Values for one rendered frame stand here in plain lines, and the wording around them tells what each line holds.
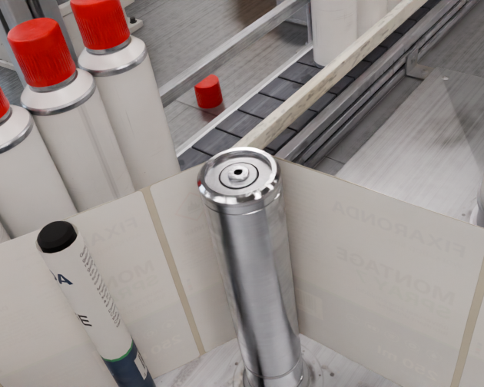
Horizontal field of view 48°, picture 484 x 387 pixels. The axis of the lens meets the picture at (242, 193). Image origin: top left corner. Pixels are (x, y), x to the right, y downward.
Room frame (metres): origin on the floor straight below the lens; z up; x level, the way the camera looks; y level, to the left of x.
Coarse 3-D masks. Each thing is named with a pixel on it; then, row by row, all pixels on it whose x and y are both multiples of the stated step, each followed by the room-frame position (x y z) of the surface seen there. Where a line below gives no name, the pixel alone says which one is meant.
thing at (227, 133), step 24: (432, 0) 0.69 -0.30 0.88; (408, 24) 0.64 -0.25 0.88; (312, 48) 0.62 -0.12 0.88; (384, 48) 0.59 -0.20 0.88; (288, 72) 0.57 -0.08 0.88; (312, 72) 0.56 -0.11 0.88; (360, 72) 0.54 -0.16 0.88; (264, 96) 0.53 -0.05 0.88; (288, 96) 0.52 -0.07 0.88; (336, 96) 0.51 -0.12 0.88; (240, 120) 0.49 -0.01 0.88; (216, 144) 0.46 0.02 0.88
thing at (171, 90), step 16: (288, 0) 0.59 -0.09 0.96; (304, 0) 0.59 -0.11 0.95; (272, 16) 0.55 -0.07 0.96; (288, 16) 0.57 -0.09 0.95; (240, 32) 0.53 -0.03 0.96; (256, 32) 0.53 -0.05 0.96; (224, 48) 0.50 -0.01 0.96; (240, 48) 0.51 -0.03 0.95; (208, 64) 0.48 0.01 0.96; (176, 80) 0.46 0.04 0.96; (192, 80) 0.46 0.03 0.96; (160, 96) 0.44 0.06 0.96; (176, 96) 0.45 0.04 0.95
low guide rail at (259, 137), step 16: (416, 0) 0.63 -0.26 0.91; (384, 16) 0.60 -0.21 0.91; (400, 16) 0.61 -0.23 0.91; (368, 32) 0.57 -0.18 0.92; (384, 32) 0.58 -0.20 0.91; (352, 48) 0.54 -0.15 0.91; (368, 48) 0.55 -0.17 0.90; (336, 64) 0.51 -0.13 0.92; (352, 64) 0.53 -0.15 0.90; (320, 80) 0.49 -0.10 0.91; (336, 80) 0.51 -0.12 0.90; (304, 96) 0.46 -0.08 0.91; (320, 96) 0.48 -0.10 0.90; (272, 112) 0.45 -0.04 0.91; (288, 112) 0.45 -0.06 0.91; (256, 128) 0.42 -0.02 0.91; (272, 128) 0.43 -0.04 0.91; (240, 144) 0.40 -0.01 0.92; (256, 144) 0.41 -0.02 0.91
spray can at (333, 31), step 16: (320, 0) 0.56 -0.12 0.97; (336, 0) 0.55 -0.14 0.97; (352, 0) 0.56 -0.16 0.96; (320, 16) 0.56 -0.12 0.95; (336, 16) 0.55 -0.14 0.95; (352, 16) 0.56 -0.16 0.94; (320, 32) 0.56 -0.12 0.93; (336, 32) 0.55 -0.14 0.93; (352, 32) 0.56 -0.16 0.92; (320, 48) 0.56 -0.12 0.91; (336, 48) 0.55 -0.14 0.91; (320, 64) 0.57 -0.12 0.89
